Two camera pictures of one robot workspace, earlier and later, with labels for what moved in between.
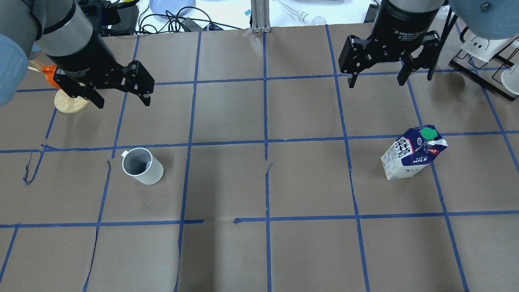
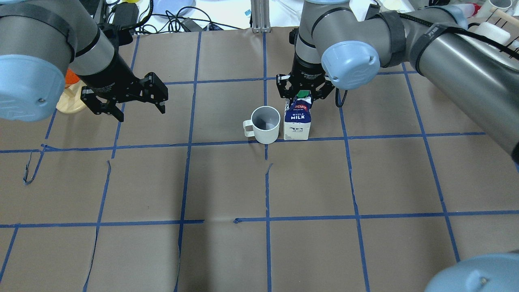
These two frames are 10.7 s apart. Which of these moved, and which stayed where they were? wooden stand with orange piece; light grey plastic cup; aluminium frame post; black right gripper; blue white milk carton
Moved: black right gripper; blue white milk carton; light grey plastic cup
Stayed: aluminium frame post; wooden stand with orange piece
